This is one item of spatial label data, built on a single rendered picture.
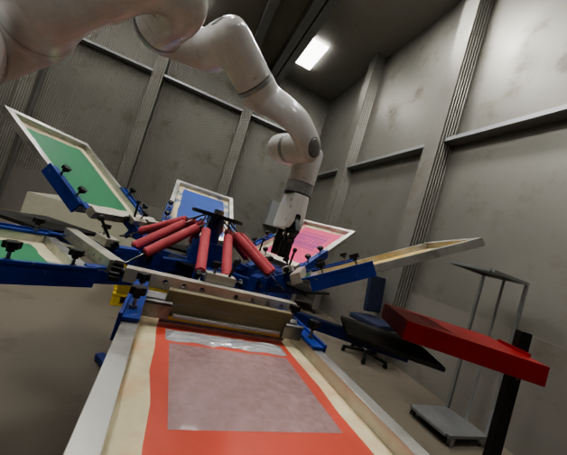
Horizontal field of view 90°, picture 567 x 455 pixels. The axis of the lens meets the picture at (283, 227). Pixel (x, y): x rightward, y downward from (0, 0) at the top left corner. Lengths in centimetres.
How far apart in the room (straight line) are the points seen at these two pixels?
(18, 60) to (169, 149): 874
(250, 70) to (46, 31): 31
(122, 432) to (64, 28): 56
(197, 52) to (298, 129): 26
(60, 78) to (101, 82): 95
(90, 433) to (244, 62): 63
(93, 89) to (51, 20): 945
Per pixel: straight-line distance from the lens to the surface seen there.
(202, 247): 144
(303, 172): 74
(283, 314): 99
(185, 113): 958
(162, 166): 924
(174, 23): 58
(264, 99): 65
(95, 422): 51
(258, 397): 70
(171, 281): 112
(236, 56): 64
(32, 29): 53
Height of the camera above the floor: 129
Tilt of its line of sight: 2 degrees up
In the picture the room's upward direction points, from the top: 17 degrees clockwise
